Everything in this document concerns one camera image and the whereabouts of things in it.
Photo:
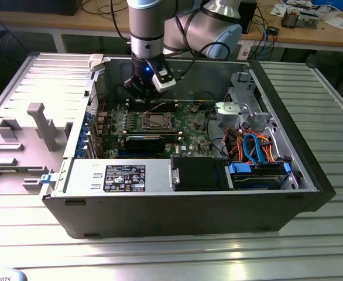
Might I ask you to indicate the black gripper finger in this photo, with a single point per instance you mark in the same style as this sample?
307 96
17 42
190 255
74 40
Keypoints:
152 95
133 86

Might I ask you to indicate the silver CPU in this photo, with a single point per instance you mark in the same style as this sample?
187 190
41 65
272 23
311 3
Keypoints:
158 121

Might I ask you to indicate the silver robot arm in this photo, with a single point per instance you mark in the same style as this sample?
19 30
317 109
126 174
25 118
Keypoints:
145 29

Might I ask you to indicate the black RAM slot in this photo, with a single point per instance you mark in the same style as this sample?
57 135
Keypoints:
157 133
136 109
170 104

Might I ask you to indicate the blue expansion slot clip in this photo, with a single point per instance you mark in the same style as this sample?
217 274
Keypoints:
84 133
80 149
88 117

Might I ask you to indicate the CPU heat sink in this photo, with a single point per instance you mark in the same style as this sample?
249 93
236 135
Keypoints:
290 18

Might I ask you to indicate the beige case latch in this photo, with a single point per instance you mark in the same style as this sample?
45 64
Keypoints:
96 61

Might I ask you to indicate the black graphics card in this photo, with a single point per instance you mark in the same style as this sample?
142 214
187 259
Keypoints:
145 144

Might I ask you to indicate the green motherboard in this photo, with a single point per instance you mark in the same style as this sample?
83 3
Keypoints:
192 137

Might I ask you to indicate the wooden desk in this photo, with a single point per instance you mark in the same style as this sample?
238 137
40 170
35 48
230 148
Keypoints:
72 22

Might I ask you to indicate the silver disk bay cage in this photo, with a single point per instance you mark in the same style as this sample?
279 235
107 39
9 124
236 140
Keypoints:
243 85

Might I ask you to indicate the white paper label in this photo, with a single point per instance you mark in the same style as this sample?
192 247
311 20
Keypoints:
244 52

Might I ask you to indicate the silver power supply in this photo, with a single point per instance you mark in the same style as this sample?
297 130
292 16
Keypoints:
78 178

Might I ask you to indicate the black PC case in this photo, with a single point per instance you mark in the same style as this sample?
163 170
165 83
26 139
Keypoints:
157 213

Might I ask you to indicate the black computer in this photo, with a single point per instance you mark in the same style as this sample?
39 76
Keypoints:
37 6

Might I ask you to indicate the black upright box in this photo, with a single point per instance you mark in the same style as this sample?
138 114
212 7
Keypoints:
251 11

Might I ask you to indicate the blue case latch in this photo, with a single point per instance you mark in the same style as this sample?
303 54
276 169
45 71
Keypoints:
47 179

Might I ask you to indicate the grey parts rack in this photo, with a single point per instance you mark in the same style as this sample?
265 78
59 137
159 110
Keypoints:
28 158

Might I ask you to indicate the hard disk in blue carrier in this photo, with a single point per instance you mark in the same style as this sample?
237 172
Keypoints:
256 181

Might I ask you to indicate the small black adapter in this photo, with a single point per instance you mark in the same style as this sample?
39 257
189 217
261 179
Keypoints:
274 30

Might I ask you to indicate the white printed paper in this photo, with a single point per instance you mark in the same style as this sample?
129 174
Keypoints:
279 8

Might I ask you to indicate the grey metal box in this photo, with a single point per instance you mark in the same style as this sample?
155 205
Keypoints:
309 20

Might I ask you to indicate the blue box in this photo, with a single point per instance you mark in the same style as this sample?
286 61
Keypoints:
329 3

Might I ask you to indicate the white paper sheets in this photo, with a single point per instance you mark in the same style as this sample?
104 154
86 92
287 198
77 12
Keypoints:
339 23

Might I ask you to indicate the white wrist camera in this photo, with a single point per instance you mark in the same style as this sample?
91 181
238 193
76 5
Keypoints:
164 83

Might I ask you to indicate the silver metal bracket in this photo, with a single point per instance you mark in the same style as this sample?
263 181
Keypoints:
230 109

